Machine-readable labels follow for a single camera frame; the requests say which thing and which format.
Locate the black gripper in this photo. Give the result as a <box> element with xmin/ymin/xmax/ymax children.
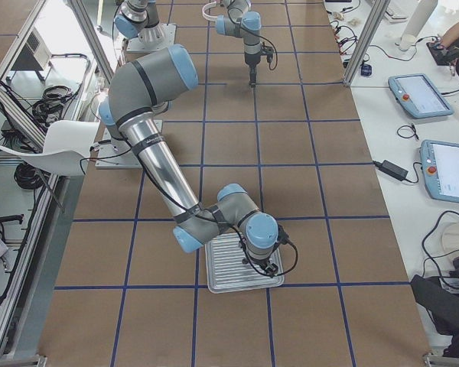
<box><xmin>244</xmin><ymin>53</ymin><xmax>275</xmax><ymax>86</ymax></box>
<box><xmin>242</xmin><ymin>257</ymin><xmax>278</xmax><ymax>277</ymax></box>

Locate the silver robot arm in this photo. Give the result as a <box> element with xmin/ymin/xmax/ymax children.
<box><xmin>100</xmin><ymin>44</ymin><xmax>282</xmax><ymax>277</ymax></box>
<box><xmin>113</xmin><ymin>1</ymin><xmax>277</xmax><ymax>88</ymax></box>

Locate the ribbed silver metal tray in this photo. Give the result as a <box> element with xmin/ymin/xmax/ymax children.
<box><xmin>205</xmin><ymin>232</ymin><xmax>285</xmax><ymax>294</ymax></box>

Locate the white curved plastic part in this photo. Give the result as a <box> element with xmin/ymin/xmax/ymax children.
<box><xmin>201</xmin><ymin>1</ymin><xmax>220</xmax><ymax>22</ymax></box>

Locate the black power adapter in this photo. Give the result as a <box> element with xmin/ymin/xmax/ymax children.
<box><xmin>373</xmin><ymin>160</ymin><xmax>408</xmax><ymax>181</ymax></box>

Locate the far blue teach pendant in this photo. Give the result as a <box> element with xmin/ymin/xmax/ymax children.
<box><xmin>388</xmin><ymin>73</ymin><xmax>454</xmax><ymax>119</ymax></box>

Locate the blue teach pendant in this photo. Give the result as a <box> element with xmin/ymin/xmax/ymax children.
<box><xmin>388</xmin><ymin>73</ymin><xmax>454</xmax><ymax>119</ymax></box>
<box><xmin>419</xmin><ymin>140</ymin><xmax>459</xmax><ymax>203</ymax></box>

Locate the white plastic chair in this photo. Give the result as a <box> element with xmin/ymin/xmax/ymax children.
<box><xmin>0</xmin><ymin>120</ymin><xmax>99</xmax><ymax>176</ymax></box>

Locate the near blue teach pendant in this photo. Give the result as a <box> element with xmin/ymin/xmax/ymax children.
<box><xmin>419</xmin><ymin>140</ymin><xmax>459</xmax><ymax>203</ymax></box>

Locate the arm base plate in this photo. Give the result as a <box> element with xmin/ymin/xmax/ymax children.
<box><xmin>124</xmin><ymin>23</ymin><xmax>177</xmax><ymax>54</ymax></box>

